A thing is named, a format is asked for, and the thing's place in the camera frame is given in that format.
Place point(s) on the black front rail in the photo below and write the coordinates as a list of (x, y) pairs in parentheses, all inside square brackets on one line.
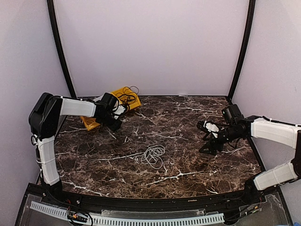
[(227, 202)]

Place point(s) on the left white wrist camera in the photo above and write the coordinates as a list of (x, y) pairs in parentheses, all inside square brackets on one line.
[(120, 110)]

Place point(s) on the black frame post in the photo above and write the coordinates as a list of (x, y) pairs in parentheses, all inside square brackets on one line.
[(59, 47), (243, 50)]

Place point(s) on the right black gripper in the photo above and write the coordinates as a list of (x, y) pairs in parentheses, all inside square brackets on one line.
[(210, 145)]

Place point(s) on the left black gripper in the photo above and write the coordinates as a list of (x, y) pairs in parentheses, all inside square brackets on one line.
[(115, 126)]

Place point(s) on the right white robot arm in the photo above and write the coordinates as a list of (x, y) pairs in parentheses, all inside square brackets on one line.
[(238, 127)]

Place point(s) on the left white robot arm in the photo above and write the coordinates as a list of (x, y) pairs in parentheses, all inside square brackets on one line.
[(44, 121)]

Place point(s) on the yellow plastic bin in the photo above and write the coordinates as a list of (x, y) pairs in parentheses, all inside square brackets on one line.
[(128, 95), (89, 123)]

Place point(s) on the left black frame post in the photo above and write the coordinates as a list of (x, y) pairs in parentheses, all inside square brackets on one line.
[(59, 47)]

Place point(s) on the right black frame post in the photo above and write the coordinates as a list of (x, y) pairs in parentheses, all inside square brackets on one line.
[(243, 50)]

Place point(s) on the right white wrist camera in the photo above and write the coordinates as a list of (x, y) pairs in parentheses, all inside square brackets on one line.
[(208, 127)]

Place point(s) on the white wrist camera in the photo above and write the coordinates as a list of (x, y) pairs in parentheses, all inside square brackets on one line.
[(120, 110), (208, 127)]

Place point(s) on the white slotted cable duct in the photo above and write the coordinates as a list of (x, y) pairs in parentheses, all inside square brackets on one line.
[(121, 218)]

